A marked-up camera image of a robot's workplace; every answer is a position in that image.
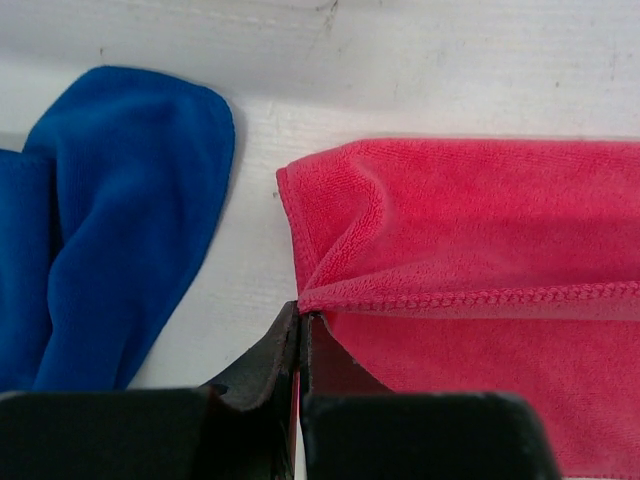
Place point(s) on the pink microfiber towel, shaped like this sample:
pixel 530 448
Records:
pixel 484 264

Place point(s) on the blue microfiber towel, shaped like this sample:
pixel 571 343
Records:
pixel 107 214

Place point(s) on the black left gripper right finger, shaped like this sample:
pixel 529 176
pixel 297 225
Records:
pixel 356 428

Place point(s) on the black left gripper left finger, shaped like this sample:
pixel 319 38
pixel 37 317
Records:
pixel 238 425

